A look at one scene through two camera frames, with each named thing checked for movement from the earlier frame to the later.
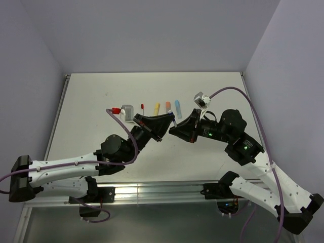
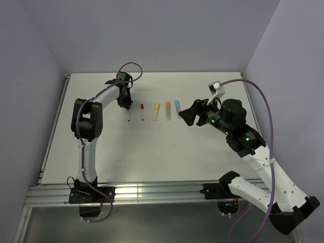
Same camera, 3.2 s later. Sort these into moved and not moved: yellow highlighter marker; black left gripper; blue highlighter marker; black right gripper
Moved: black left gripper; black right gripper
Not moved: yellow highlighter marker; blue highlighter marker
